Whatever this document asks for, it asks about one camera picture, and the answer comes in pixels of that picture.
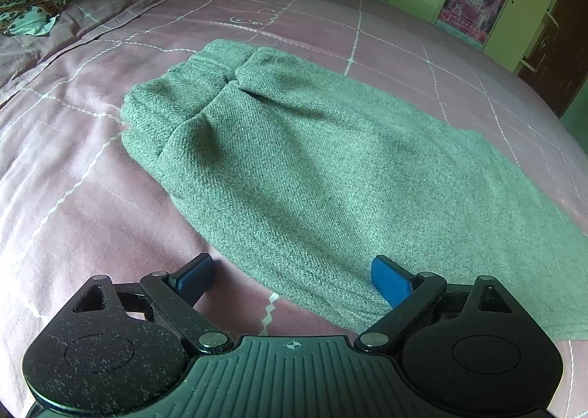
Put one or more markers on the pink checked bed sheet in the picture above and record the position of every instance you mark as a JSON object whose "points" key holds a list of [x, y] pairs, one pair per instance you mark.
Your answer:
{"points": [[92, 197]]}

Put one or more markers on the mauve folded blanket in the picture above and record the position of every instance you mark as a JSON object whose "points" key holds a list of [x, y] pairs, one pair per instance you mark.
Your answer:
{"points": [[69, 27]]}

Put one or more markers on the brown wooden door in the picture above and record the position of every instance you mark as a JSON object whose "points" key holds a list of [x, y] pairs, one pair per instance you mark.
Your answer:
{"points": [[558, 64]]}

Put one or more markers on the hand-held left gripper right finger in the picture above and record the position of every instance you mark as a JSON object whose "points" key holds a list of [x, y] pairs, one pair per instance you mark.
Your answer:
{"points": [[389, 281]]}

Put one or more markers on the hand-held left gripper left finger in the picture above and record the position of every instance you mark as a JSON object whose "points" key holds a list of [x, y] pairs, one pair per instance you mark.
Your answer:
{"points": [[198, 274]]}

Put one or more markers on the wall poster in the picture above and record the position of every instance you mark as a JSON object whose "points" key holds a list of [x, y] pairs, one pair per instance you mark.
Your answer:
{"points": [[473, 4]]}

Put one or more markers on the grey-green pants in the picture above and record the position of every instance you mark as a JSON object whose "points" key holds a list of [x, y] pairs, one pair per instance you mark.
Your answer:
{"points": [[294, 170]]}

